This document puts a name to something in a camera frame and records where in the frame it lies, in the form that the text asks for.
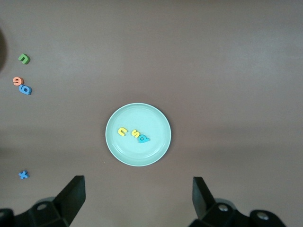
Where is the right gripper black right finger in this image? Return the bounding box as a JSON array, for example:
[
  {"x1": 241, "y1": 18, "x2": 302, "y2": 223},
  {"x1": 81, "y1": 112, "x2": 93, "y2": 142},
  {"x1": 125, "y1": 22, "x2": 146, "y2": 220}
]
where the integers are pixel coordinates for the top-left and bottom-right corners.
[{"x1": 190, "y1": 176, "x2": 251, "y2": 227}]

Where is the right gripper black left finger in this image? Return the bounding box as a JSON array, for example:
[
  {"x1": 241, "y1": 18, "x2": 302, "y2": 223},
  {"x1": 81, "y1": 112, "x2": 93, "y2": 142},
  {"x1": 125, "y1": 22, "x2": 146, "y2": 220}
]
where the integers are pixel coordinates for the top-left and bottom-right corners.
[{"x1": 14, "y1": 175, "x2": 86, "y2": 227}]

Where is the light green plate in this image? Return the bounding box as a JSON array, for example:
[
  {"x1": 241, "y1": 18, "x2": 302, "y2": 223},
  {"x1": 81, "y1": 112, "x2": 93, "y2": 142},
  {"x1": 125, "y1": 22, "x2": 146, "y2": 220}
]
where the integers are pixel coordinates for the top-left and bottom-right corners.
[{"x1": 105, "y1": 102, "x2": 172, "y2": 167}]

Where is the brown table cover sheet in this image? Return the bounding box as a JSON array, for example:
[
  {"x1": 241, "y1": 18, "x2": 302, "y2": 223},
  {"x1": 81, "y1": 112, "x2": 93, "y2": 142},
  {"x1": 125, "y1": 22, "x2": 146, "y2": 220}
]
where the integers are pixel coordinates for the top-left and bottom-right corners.
[{"x1": 0, "y1": 0, "x2": 303, "y2": 227}]

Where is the blue foam letter g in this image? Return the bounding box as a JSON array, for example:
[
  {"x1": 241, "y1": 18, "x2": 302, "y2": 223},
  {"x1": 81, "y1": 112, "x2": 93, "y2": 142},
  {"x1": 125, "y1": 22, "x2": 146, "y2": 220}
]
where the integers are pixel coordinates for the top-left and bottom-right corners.
[{"x1": 18, "y1": 85, "x2": 32, "y2": 96}]

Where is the green foam letter u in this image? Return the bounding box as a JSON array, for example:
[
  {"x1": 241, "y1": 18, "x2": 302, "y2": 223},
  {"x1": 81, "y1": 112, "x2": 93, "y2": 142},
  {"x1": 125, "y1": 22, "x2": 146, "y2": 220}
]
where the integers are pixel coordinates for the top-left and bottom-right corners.
[{"x1": 18, "y1": 54, "x2": 31, "y2": 65}]

